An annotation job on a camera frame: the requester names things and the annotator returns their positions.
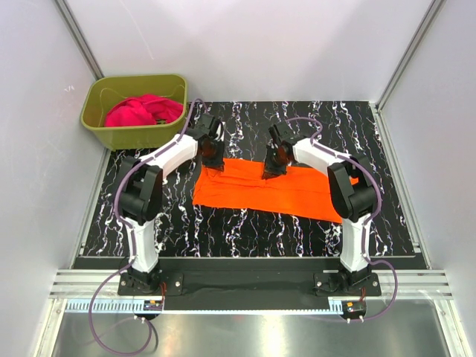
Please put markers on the orange connector box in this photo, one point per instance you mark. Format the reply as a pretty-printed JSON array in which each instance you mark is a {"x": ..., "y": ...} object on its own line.
[
  {"x": 153, "y": 305},
  {"x": 356, "y": 307}
]

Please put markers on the left orange connector box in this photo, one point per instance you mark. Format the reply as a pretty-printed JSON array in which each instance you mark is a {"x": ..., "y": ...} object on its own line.
[{"x": 153, "y": 305}]

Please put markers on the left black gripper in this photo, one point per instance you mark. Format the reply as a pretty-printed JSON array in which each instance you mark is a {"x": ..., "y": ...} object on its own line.
[{"x": 216, "y": 163}]

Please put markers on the right orange connector box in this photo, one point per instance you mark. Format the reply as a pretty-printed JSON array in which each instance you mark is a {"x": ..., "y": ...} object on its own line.
[{"x": 356, "y": 307}]

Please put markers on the orange t shirt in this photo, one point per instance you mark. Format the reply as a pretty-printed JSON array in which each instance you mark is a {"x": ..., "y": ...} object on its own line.
[{"x": 302, "y": 191}]

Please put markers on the aluminium frame rail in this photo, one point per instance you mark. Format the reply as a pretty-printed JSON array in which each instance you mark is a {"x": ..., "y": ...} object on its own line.
[{"x": 84, "y": 294}]

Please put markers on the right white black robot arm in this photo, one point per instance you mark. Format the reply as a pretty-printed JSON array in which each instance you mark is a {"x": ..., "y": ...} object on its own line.
[{"x": 354, "y": 194}]

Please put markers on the olive green plastic bin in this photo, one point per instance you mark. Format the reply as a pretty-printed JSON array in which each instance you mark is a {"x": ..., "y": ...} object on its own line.
[{"x": 108, "y": 92}]

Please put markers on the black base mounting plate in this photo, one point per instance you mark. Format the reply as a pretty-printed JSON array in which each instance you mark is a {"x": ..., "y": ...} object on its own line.
[{"x": 228, "y": 284}]

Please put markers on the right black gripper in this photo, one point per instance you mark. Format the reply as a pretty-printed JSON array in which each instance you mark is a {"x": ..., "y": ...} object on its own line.
[{"x": 270, "y": 170}]

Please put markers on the magenta pink t shirt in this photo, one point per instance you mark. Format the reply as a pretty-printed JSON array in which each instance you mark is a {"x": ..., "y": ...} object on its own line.
[{"x": 144, "y": 110}]

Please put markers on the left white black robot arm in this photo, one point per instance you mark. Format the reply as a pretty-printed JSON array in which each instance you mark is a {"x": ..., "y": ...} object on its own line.
[{"x": 139, "y": 197}]

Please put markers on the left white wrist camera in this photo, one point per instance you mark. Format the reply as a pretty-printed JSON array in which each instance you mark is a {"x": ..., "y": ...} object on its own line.
[{"x": 220, "y": 132}]

